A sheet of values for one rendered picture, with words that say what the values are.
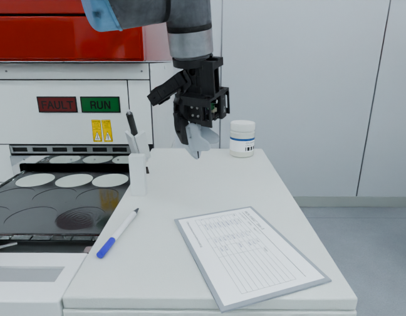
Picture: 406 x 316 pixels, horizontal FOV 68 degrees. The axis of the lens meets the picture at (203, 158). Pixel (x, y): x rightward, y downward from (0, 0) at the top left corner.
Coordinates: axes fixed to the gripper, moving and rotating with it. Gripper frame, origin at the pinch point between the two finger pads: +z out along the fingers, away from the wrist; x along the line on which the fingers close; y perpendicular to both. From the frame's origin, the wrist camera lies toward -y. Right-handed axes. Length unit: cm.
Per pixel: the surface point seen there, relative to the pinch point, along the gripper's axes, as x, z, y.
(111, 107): 11.6, -0.4, -37.6
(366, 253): 123, 135, 41
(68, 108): 4.8, -1.2, -48.5
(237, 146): 21.1, 9.6, -0.4
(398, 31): 230, 15, 26
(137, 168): -10.7, -0.7, -6.2
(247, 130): 23.4, 5.2, 1.6
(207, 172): 6.1, 9.4, -1.1
